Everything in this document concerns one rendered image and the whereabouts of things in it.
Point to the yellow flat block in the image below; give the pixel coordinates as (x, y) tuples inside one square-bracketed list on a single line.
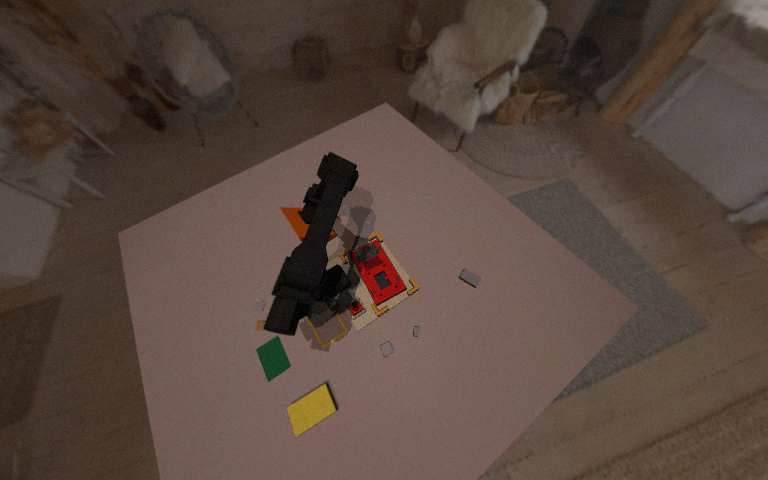
[(312, 409)]

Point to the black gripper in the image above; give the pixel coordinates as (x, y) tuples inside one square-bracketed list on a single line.
[(337, 281)]

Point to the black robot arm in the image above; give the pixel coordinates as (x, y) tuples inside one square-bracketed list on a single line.
[(305, 270)]

